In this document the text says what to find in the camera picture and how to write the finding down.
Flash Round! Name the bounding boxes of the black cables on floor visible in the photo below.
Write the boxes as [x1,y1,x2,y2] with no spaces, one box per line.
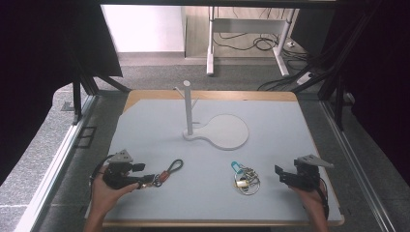
[214,31,311,67]

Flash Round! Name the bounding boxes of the person's left hand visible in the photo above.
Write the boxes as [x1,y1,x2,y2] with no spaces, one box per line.
[91,163,140,212]

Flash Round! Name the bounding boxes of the light grey table mat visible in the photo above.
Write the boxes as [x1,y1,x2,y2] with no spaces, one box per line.
[84,98,343,223]

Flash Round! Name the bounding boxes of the key ring bunch blue tag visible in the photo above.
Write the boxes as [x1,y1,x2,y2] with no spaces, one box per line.
[229,160,262,197]

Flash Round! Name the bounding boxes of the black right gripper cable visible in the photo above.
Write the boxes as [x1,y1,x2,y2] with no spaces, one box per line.
[317,177,331,220]

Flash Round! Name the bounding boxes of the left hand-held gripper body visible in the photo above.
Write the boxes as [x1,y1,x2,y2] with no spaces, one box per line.
[102,149,140,190]

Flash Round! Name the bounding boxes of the wooden table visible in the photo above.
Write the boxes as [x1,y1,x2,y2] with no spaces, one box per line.
[84,89,345,227]

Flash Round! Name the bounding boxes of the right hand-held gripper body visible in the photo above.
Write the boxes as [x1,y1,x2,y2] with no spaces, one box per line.
[289,154,336,192]

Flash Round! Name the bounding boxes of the person's right hand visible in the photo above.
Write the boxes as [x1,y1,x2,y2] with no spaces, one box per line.
[289,179,329,217]

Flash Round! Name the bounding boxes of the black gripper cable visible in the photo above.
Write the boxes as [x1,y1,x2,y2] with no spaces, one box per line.
[89,154,115,187]
[317,177,331,220]

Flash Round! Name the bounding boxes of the black curtain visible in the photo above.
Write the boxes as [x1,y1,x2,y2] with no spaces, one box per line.
[291,0,410,187]
[0,0,124,187]

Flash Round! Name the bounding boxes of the white key stand round base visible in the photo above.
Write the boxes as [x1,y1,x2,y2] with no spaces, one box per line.
[173,79,250,152]

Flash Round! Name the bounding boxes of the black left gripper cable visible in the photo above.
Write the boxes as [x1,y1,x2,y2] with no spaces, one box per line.
[89,154,115,187]

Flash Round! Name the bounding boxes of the black metal stand struts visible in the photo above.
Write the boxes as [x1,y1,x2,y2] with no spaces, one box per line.
[71,52,132,126]
[291,13,375,131]

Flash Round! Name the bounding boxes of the white power strip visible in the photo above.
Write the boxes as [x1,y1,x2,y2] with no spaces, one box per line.
[295,72,315,87]

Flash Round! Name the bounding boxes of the black overhead bar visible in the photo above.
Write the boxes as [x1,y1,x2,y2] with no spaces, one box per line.
[99,0,338,10]

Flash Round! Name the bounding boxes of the white metal desk frame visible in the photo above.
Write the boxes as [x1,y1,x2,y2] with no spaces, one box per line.
[206,6,298,78]

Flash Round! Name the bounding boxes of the red leather keychain dark cord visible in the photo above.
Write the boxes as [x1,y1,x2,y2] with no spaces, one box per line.
[141,159,185,190]

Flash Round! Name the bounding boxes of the aluminium frame rail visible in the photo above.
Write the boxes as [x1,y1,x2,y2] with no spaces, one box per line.
[319,100,398,232]
[13,94,99,232]

